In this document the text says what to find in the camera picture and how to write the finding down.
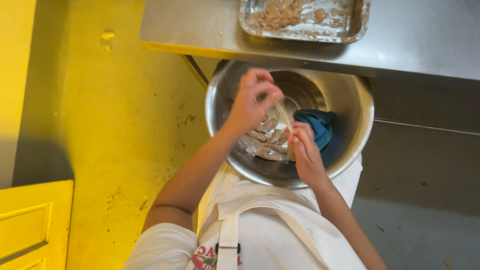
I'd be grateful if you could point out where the person's left hand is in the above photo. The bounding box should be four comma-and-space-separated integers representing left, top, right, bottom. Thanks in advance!
227, 68, 285, 132

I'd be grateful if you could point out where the person's right hand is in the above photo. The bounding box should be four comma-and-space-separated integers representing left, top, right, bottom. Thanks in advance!
287, 121, 328, 187

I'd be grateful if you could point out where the pale sausage casing strip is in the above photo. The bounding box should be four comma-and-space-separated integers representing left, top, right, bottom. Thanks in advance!
274, 100, 297, 161

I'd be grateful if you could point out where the large steel mixing bowl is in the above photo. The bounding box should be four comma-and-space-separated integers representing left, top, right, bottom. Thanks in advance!
205, 60, 375, 189

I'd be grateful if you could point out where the blue cloth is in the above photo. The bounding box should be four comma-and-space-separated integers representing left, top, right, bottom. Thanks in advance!
293, 109, 335, 151

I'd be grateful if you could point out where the pile of raw sausages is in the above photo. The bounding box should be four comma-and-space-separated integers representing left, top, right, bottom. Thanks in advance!
238, 115, 294, 162

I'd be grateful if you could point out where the heap of meat pieces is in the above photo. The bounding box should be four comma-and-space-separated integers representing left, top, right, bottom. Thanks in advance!
248, 0, 328, 31

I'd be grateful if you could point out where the steel tray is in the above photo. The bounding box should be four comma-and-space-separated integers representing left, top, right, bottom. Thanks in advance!
239, 0, 371, 44

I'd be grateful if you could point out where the white apron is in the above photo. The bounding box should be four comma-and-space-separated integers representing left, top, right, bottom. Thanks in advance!
196, 153, 367, 270

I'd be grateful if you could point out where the steel work table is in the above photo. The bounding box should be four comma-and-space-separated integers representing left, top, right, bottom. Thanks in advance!
139, 0, 480, 88

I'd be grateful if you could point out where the white printed shirt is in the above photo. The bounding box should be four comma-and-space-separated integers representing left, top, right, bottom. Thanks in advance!
122, 223, 244, 270

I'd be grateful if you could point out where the yellow door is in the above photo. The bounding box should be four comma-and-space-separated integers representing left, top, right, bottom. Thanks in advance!
0, 179, 74, 270

